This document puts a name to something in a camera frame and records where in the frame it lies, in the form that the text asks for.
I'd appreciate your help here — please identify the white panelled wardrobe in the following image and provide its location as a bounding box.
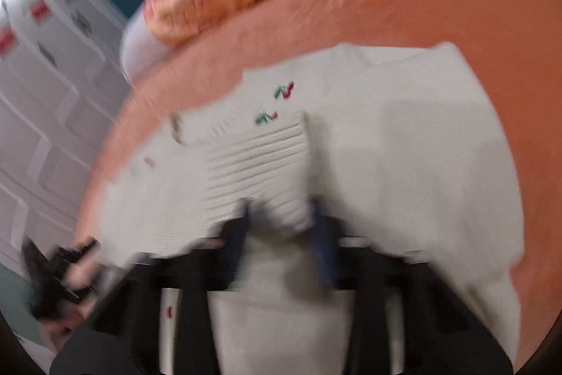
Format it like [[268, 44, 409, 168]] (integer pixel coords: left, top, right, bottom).
[[0, 0, 132, 285]]

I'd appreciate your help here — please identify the orange fleece blanket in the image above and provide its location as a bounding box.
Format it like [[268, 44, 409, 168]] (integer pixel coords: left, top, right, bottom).
[[72, 0, 562, 372]]

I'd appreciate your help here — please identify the cream knit sweater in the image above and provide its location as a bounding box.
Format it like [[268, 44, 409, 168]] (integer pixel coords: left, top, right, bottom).
[[94, 42, 526, 375]]

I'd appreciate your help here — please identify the person's left hand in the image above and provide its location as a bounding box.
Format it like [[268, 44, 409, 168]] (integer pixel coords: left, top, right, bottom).
[[41, 256, 104, 351]]

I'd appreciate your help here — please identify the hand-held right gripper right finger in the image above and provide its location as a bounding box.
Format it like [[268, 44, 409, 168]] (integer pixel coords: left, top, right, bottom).
[[308, 196, 515, 375]]

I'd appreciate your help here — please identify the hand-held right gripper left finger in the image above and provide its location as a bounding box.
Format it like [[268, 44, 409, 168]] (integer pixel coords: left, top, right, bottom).
[[50, 199, 252, 375]]

